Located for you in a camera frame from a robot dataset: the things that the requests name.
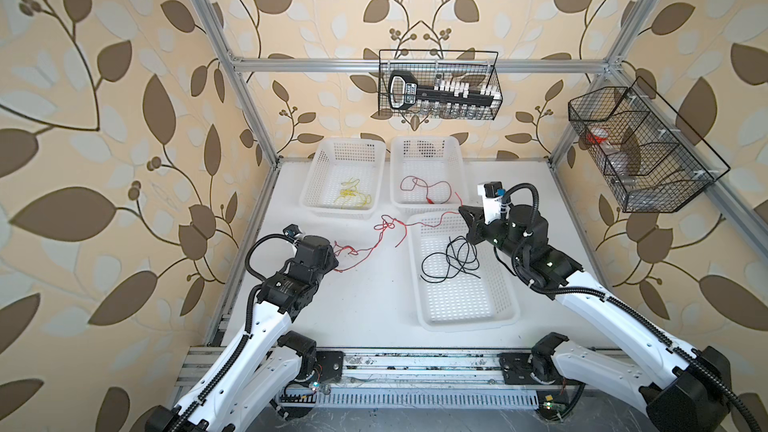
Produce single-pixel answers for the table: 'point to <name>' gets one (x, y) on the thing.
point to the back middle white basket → (427, 174)
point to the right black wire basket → (654, 161)
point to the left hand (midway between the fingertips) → (327, 249)
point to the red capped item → (598, 135)
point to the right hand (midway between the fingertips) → (463, 210)
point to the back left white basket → (343, 178)
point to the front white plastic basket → (460, 286)
